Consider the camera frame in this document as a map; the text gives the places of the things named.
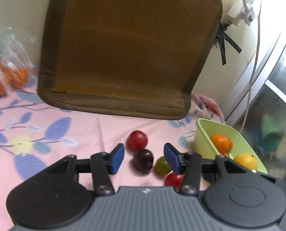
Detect yellow lemon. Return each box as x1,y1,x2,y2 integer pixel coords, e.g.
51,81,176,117
234,153,258,170

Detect green tomato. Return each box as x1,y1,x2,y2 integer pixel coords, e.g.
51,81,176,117
153,157,172,176

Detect small red cherry tomato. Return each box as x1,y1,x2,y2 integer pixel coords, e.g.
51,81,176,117
164,173,184,191

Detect dark purple tomato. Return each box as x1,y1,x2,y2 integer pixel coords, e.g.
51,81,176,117
132,149,154,174

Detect light green plastic basket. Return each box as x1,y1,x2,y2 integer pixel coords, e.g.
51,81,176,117
192,118,267,174

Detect pink patterned bed sheet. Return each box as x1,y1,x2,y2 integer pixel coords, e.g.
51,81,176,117
0,77,224,230

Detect frosted glass sliding door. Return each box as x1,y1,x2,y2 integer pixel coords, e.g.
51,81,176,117
221,29,286,179

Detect brown woven seat cushion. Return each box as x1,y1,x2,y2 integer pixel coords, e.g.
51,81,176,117
37,0,223,120

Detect clear plastic fruit bag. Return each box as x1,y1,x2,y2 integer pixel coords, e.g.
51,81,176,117
0,27,36,97

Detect white power strip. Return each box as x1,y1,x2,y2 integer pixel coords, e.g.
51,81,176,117
227,0,259,26

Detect black tape on wall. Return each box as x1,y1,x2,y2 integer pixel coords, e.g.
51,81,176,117
215,22,243,66

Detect white power cable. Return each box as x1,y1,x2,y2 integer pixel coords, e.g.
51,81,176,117
240,0,263,134

